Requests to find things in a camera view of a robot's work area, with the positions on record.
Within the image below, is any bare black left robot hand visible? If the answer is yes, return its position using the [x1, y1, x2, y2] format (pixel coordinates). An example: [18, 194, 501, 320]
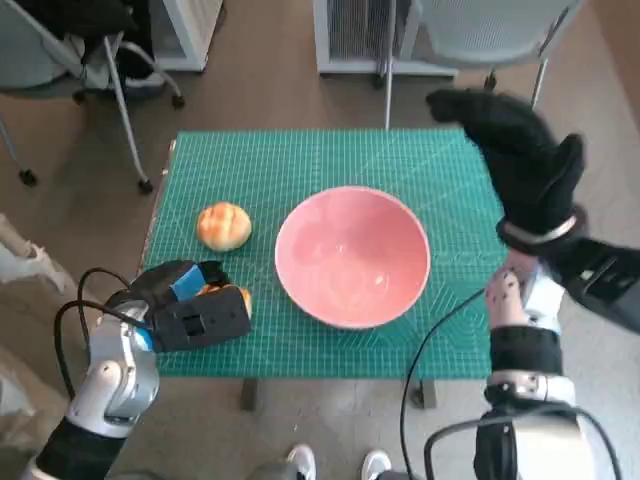
[128, 258, 232, 311]

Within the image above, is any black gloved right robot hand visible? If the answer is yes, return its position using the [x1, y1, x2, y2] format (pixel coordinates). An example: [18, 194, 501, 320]
[425, 88, 586, 236]

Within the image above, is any round bread bun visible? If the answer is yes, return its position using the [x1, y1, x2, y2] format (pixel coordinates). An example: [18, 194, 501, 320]
[196, 201, 253, 252]

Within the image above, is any rectangular bread loaf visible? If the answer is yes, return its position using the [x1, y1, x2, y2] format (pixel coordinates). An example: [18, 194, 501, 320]
[199, 282, 254, 320]

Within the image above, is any pink bowl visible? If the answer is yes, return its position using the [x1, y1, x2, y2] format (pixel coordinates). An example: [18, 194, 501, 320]
[274, 185, 432, 330]

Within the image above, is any grey office chair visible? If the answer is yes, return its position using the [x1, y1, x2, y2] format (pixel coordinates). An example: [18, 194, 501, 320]
[382, 0, 584, 131]
[0, 0, 186, 194]

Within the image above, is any green cutting mat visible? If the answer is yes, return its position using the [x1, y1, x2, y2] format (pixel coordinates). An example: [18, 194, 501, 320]
[142, 129, 511, 380]

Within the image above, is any white cabinet dark mesh door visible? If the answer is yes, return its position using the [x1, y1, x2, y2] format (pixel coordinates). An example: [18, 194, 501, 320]
[313, 0, 460, 81]

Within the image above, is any seated person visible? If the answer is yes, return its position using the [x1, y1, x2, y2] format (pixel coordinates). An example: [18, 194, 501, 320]
[29, 0, 166, 89]

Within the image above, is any white shoe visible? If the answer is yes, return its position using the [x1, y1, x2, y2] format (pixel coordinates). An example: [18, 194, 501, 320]
[285, 443, 317, 480]
[360, 448, 394, 480]

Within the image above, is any white perforated metal cabinet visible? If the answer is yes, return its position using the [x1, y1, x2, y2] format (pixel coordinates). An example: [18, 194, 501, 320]
[149, 0, 224, 71]

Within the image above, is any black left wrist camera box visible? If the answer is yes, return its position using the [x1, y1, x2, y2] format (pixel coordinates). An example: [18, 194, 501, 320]
[148, 284, 253, 354]

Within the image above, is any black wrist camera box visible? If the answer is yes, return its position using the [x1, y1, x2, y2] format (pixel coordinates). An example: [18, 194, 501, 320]
[537, 234, 640, 335]
[148, 284, 253, 354]

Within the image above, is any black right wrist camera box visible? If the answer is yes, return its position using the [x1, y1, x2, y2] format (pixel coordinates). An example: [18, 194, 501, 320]
[537, 234, 640, 335]

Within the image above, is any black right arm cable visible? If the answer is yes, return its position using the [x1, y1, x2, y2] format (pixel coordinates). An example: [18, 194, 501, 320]
[423, 407, 624, 480]
[399, 287, 494, 480]

